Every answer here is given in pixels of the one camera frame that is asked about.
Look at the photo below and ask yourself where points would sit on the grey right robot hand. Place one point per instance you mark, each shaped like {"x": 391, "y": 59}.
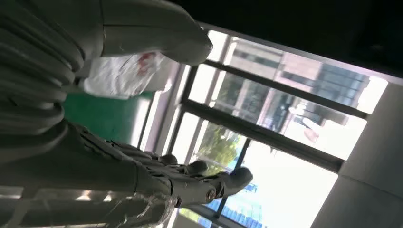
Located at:
{"x": 94, "y": 170}

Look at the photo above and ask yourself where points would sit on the green conveyor belt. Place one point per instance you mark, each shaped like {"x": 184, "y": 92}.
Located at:
{"x": 104, "y": 116}

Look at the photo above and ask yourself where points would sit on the crumpled white red-print parcel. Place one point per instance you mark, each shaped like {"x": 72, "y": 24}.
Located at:
{"x": 119, "y": 75}

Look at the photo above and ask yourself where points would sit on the green tree outside window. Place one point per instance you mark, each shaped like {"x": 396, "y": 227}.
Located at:
{"x": 217, "y": 148}

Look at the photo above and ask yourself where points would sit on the building outside window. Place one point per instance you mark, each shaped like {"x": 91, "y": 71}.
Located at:
{"x": 330, "y": 81}

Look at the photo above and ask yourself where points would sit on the dark window frame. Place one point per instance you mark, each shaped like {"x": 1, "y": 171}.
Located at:
{"x": 252, "y": 131}

